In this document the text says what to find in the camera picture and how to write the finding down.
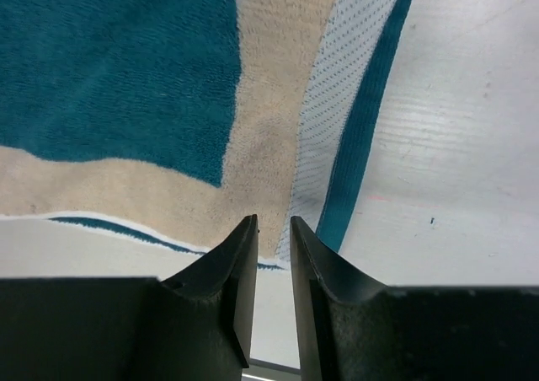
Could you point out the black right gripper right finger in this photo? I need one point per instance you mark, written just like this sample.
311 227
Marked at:
340 328

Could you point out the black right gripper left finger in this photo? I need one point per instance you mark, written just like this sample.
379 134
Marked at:
200 320

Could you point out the teal beige cartoon towel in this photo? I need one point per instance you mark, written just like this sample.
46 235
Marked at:
171 120

